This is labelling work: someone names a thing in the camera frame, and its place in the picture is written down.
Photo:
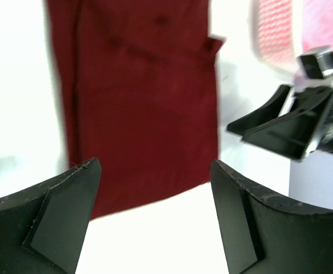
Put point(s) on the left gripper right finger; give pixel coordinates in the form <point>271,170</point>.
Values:
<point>263,231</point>

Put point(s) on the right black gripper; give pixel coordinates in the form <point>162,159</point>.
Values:
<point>307,128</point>

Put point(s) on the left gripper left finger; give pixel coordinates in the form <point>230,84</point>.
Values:
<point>42,228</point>

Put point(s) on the dark red t shirt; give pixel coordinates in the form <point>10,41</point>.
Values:
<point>139,93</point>

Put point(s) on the pink t shirt in basket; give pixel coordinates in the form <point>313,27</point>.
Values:
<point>317,24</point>

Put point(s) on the white plastic basket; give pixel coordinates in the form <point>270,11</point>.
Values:
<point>272,34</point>

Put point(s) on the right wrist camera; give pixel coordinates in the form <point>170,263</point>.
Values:
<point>317,63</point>

